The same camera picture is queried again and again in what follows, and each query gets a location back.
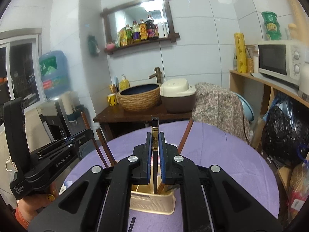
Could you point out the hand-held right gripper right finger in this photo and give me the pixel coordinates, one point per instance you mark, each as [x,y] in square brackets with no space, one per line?
[193,176]

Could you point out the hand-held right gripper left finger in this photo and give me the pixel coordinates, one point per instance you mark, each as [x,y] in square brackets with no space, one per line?
[115,174]

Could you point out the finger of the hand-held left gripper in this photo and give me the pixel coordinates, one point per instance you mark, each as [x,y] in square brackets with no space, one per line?
[79,142]
[79,135]

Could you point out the beige plastic utensil holder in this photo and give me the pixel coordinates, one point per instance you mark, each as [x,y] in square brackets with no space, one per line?
[149,203]

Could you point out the black chopstick with gold band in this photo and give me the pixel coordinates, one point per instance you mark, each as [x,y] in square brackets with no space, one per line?
[154,135]

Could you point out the person's left forearm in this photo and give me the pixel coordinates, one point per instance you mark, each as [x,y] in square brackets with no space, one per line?
[21,218]

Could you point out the person's left hand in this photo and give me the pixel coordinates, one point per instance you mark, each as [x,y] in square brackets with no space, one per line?
[36,204]

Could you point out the water dispenser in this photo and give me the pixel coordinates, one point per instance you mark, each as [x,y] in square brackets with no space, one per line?
[53,118]

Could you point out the white paper roll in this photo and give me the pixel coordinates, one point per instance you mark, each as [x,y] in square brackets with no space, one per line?
[67,102]

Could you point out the dark wooden vanity table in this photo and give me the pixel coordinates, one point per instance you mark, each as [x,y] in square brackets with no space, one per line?
[113,117]

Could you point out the yellow cup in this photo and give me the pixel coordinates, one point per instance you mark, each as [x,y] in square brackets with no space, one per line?
[112,99]

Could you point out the dark chopstick with silver tip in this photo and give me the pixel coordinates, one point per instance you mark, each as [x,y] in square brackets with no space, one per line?
[132,224]

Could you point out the blue water jug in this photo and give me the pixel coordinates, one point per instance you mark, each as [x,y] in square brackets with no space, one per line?
[53,75]

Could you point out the yellow soap pump bottle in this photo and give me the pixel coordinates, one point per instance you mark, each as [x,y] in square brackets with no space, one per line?
[124,84]

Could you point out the woven wash basin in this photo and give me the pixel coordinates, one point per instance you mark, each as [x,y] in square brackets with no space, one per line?
[140,99]

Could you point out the paisley patterned cloth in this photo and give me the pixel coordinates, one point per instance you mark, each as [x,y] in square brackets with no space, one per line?
[219,108]

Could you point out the white and brown rice cooker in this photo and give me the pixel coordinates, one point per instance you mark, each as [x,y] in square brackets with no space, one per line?
[177,96]

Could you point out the light blue plastic basin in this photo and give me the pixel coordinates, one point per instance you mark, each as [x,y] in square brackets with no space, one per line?
[247,108]

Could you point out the pink soap dish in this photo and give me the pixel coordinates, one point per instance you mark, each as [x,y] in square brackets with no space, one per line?
[110,46]

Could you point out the bronze faucet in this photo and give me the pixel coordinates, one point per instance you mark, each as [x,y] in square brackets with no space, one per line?
[158,75]

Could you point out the black plastic bag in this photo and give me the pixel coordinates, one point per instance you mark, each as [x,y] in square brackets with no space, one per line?
[284,135]

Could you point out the yellow packet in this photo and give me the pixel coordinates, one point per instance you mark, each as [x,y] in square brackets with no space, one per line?
[122,38]

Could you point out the colourful plastic bags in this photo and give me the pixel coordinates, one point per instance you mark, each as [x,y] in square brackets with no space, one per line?
[299,191]

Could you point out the blue plastic bag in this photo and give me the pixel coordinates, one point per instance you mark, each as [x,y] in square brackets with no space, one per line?
[275,104]

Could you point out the green and yellow bottle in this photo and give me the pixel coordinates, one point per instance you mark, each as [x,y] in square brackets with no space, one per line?
[129,35]

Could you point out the light wooden shelf unit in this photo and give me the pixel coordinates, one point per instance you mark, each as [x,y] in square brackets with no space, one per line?
[243,75]

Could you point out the yellow oil bottle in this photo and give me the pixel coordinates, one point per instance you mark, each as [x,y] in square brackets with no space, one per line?
[136,32]

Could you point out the yellow labelled sauce bottle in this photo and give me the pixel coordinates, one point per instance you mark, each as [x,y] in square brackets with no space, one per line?
[143,31]

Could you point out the dark sauce bottle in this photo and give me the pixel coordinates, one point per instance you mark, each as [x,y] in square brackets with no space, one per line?
[151,27]

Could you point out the glass storage jar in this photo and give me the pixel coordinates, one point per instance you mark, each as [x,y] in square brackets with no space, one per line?
[251,60]

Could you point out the yellow printed roll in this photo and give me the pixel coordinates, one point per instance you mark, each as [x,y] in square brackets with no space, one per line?
[240,53]

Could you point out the white microwave oven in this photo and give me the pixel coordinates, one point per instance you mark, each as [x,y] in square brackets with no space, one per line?
[275,58]

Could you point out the white kettle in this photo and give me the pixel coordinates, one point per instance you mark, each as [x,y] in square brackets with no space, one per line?
[304,79]

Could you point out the wooden framed mirror with shelf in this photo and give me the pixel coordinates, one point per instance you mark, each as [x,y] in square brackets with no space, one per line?
[171,14]

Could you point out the jar with beige lid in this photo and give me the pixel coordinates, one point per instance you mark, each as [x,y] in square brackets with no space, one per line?
[292,32]

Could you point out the window with white frame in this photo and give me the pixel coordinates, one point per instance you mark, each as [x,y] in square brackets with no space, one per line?
[21,72]

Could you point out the green wall hanger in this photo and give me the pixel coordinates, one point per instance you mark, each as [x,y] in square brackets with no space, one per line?
[93,45]

